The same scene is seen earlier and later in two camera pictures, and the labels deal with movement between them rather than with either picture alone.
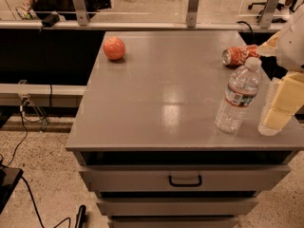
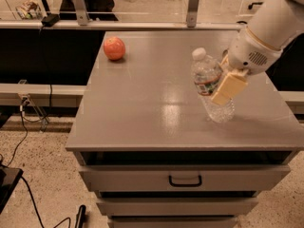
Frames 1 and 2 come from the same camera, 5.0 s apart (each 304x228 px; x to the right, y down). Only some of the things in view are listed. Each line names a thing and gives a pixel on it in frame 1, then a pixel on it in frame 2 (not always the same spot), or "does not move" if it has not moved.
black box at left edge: (9, 180) does not move
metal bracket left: (83, 17) does not move
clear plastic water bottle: (242, 87) to (207, 73)
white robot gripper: (292, 49) to (250, 52)
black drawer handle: (199, 178) does not move
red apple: (114, 47) does not move
